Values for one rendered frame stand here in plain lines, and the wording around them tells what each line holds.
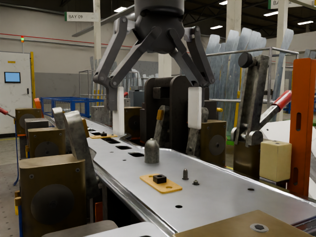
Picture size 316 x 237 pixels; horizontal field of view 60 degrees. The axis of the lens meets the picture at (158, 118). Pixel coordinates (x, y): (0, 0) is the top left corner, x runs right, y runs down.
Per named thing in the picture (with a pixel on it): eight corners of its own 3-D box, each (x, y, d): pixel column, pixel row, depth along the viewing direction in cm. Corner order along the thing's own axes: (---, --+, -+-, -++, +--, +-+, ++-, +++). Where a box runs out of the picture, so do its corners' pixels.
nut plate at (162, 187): (138, 177, 47) (138, 170, 47) (157, 174, 49) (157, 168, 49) (161, 194, 40) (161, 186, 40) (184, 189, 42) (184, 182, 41)
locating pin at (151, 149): (141, 168, 59) (141, 137, 58) (154, 166, 60) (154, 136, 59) (148, 171, 56) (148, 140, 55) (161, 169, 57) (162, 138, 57)
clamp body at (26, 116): (12, 183, 134) (8, 108, 130) (43, 178, 140) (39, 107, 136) (12, 188, 126) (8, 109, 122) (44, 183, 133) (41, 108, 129)
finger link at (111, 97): (117, 74, 38) (96, 74, 37) (117, 110, 39) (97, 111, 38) (113, 75, 40) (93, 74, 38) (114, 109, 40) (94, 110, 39)
